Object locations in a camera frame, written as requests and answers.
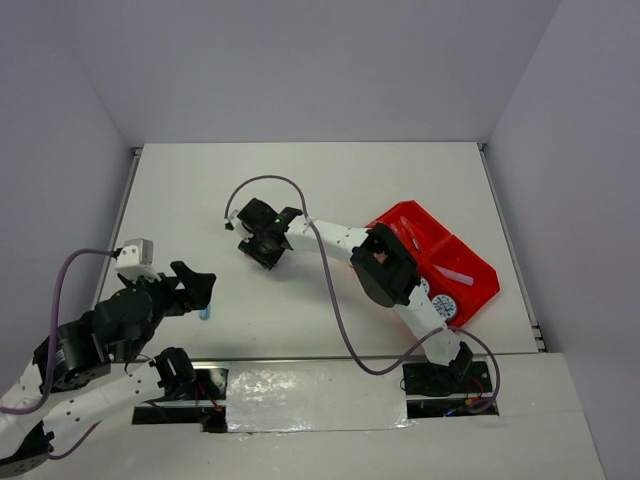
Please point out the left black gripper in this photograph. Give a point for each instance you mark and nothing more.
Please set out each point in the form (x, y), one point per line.
(196, 295)

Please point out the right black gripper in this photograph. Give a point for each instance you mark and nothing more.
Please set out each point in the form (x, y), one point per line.
(267, 261)

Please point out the blue highlighter pen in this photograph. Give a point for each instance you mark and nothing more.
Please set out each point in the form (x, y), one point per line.
(205, 313)

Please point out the red pen refill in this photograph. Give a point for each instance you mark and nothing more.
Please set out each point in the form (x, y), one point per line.
(407, 226)

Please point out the blue tape stack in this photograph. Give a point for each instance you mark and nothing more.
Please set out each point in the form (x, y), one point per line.
(425, 286)
(446, 306)

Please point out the pink eraser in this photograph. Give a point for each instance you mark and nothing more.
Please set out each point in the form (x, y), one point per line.
(455, 276)

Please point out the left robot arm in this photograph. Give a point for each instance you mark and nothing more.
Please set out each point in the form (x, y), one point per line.
(52, 398)

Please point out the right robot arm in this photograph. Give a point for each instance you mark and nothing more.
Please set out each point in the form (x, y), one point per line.
(385, 269)

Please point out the silver foil base cover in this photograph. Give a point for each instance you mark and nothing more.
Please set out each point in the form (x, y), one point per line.
(312, 396)

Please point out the red plastic bin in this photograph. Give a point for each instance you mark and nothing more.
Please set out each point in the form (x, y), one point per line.
(442, 247)

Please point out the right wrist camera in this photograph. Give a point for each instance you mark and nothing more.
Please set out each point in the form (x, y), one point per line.
(234, 224)

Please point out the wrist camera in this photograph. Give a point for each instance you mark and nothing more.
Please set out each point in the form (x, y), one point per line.
(135, 259)
(234, 224)

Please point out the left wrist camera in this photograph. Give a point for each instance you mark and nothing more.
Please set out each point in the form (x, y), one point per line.
(135, 259)

